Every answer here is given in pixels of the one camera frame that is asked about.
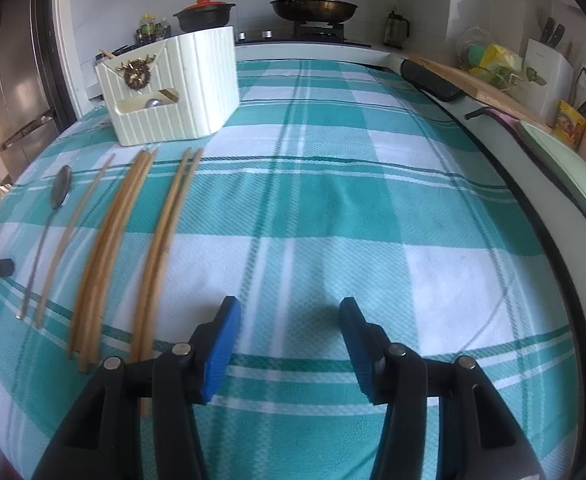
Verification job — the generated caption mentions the yellow snack packet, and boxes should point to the yellow snack packet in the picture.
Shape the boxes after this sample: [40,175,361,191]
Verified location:
[554,100,586,150]

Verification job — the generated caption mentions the pale green plate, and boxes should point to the pale green plate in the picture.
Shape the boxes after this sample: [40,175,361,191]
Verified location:
[517,120,586,241]

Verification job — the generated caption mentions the yellow capped sauce bottle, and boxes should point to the yellow capped sauce bottle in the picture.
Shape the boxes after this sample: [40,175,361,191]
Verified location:
[137,13,158,45]

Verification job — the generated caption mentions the stainless steel refrigerator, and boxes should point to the stainless steel refrigerator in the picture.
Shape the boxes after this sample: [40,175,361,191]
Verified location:
[0,0,69,186]

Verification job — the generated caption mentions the yellow green plastic bag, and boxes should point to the yellow green plastic bag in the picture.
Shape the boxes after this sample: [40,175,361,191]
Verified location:
[473,42,524,86]

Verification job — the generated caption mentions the clear plastic bag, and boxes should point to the clear plastic bag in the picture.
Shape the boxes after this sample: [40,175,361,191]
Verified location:
[455,25,494,68]

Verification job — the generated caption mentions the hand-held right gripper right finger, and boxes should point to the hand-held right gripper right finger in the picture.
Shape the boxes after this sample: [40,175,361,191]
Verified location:
[339,297,548,480]

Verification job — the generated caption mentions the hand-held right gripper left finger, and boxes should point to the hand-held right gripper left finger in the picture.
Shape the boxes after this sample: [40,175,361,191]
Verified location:
[32,296,242,480]

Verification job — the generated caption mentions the black flat object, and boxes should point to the black flat object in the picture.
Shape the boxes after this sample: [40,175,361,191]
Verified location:
[402,59,466,103]

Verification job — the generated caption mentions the black frying pan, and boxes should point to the black frying pan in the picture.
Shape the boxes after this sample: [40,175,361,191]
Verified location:
[251,0,359,23]

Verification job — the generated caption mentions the teal plaid tablecloth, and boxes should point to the teal plaid tablecloth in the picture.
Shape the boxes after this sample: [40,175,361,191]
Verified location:
[0,57,581,480]

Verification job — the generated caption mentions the wooden cutting board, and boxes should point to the wooden cutting board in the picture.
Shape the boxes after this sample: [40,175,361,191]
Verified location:
[408,55,554,133]

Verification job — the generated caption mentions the white knife block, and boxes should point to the white knife block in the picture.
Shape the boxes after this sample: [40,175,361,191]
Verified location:
[520,37,574,128]

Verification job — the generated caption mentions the glass press jar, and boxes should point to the glass press jar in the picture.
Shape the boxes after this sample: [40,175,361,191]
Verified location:
[385,10,410,50]

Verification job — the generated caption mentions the black clay pot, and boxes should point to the black clay pot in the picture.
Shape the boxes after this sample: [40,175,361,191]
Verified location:
[173,2,236,32]

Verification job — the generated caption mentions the cream ribbed utensil holder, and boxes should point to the cream ribbed utensil holder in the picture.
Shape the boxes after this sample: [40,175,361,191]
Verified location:
[96,26,240,147]

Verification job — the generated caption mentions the black gas stove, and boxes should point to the black gas stove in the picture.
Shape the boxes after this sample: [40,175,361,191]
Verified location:
[235,21,374,48]

